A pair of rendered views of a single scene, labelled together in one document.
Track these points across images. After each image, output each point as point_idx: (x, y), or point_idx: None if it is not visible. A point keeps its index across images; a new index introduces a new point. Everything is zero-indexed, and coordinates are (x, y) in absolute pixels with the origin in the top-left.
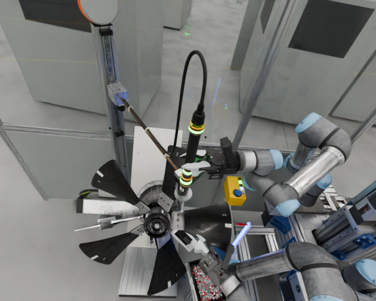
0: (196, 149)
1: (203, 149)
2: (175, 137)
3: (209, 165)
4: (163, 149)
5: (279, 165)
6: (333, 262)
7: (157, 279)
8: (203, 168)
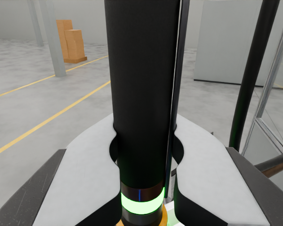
0: (109, 4)
1: (277, 208)
2: (247, 59)
3: (46, 216)
4: (257, 164)
5: None
6: None
7: None
8: (50, 167)
